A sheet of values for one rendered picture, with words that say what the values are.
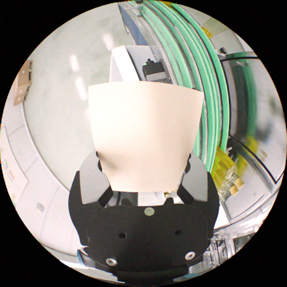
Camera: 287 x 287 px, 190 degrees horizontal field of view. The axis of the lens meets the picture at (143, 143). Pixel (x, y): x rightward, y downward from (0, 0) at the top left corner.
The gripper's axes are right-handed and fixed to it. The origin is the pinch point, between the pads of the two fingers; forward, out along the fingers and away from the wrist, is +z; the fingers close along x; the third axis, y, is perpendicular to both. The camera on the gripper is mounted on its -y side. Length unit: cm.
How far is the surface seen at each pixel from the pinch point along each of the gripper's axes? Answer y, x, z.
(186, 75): -14.7, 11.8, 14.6
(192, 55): -25.4, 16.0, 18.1
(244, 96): -18.2, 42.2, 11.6
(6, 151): 24, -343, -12
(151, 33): -36.4, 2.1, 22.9
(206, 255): 120, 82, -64
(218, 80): -19.3, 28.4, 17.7
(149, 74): -16.0, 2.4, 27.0
